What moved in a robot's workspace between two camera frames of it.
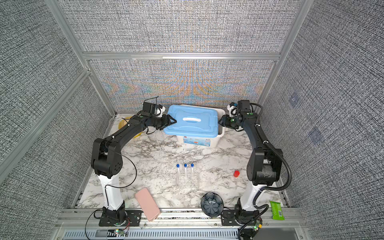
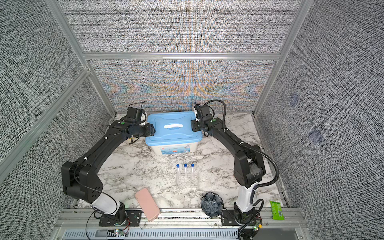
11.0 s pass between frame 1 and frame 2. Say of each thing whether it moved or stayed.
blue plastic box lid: moved
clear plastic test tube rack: stayed
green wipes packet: stayed
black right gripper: moved
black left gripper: moved
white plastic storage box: moved
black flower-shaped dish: stayed
